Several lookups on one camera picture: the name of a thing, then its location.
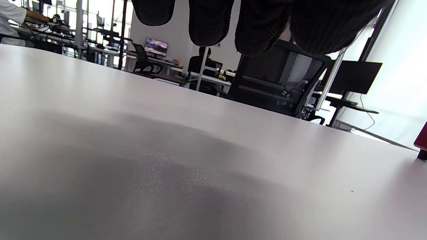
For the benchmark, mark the person's left hand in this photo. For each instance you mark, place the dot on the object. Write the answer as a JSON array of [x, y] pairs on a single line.
[[260, 20]]

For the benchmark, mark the large black mesh office chair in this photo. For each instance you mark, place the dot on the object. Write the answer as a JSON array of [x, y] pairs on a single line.
[[267, 83]]

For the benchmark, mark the monitor showing landscape picture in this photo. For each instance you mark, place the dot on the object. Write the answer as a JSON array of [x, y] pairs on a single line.
[[155, 46]]

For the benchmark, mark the black blank monitor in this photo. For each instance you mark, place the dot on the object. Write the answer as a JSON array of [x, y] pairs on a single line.
[[355, 76]]

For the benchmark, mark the black monitor stand desk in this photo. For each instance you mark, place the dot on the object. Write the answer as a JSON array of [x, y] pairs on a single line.
[[350, 105]]

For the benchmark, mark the small black office chair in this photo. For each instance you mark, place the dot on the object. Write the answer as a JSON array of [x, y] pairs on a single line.
[[142, 60]]

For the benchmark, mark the black vertical pole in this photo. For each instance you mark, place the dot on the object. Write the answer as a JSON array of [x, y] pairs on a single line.
[[122, 33]]

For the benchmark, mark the red object with black foot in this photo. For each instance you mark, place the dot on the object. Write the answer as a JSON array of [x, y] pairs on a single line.
[[422, 140]]

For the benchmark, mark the white metal frame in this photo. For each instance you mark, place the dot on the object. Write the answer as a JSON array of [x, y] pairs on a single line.
[[204, 71]]

